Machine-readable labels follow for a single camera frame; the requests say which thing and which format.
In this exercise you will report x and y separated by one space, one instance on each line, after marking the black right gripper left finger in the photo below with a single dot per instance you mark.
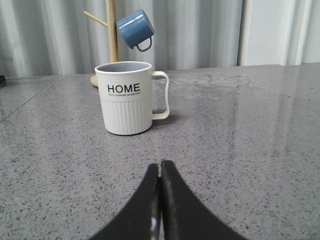
139 219

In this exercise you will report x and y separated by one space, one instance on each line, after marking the white HOME mug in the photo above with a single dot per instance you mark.
126 96

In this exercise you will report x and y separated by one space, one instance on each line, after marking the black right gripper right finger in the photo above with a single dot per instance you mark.
184 215

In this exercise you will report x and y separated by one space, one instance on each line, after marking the blue enamel mug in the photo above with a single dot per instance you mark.
135 29

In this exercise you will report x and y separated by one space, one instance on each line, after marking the wooden mug tree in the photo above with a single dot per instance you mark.
110 24

